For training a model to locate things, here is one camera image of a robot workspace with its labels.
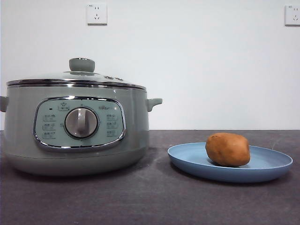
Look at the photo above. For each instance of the glass lid with green knob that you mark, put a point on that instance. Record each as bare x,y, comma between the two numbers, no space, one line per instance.
82,65

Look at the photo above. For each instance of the brown potato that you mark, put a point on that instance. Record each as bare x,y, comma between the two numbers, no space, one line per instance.
227,150

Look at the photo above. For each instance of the sage green electric steamer pot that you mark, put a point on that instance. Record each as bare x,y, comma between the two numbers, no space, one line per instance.
131,131

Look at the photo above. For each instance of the blue round plate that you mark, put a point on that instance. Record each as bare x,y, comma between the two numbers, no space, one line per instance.
187,157

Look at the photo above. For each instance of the white wall socket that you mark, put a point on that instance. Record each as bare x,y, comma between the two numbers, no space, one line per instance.
97,14
293,15

